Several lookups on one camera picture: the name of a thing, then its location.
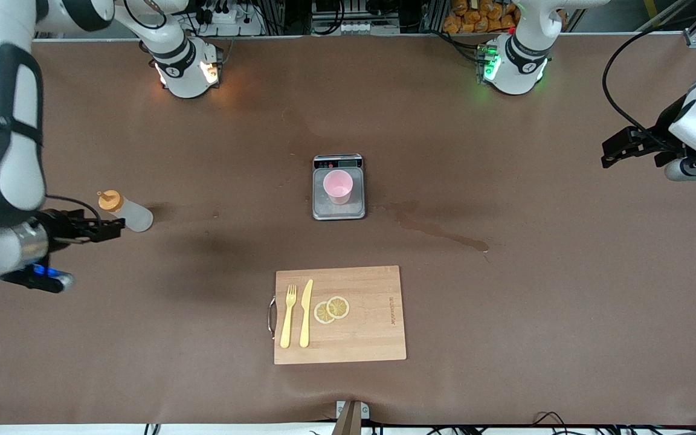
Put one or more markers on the translucent sauce bottle orange cap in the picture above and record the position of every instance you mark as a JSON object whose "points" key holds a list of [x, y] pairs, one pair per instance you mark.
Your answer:
{"points": [[133, 217]]}

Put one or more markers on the white connector strip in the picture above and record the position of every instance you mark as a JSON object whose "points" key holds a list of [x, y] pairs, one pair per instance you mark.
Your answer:
{"points": [[354, 28]]}

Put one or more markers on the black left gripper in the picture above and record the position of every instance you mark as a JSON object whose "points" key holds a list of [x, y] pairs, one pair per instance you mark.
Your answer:
{"points": [[656, 134]]}

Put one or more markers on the pink plastic cup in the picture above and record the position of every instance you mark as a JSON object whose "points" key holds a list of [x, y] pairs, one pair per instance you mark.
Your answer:
{"points": [[337, 184]]}

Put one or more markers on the yellow plastic fork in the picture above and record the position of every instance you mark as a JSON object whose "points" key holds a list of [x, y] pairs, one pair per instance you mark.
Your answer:
{"points": [[287, 326]]}

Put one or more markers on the lemon slice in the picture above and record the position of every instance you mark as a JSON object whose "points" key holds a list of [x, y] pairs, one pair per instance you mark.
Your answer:
{"points": [[322, 313], [338, 307]]}

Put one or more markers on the metal table edge bracket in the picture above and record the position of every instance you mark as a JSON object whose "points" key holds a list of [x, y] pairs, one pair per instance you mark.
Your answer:
{"points": [[351, 417]]}

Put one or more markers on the grey digital kitchen scale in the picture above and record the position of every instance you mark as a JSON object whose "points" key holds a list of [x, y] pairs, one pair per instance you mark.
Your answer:
{"points": [[321, 202]]}

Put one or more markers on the brown table cover sheet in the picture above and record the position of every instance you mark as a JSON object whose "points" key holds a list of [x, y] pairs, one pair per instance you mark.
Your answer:
{"points": [[505, 332]]}

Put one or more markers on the yellow plastic knife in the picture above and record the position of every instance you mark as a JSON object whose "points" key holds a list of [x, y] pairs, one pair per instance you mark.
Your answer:
{"points": [[306, 314]]}

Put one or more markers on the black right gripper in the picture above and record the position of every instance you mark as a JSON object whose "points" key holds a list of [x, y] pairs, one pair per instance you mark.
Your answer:
{"points": [[58, 230]]}

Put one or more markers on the wooden cutting board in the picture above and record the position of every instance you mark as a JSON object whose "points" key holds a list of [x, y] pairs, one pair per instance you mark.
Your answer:
{"points": [[372, 326]]}

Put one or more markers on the orange snack bag pile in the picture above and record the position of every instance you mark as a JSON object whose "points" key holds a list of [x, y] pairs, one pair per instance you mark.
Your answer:
{"points": [[475, 18]]}

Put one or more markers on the white power strip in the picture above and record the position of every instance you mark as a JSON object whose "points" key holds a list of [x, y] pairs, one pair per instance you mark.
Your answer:
{"points": [[245, 24]]}

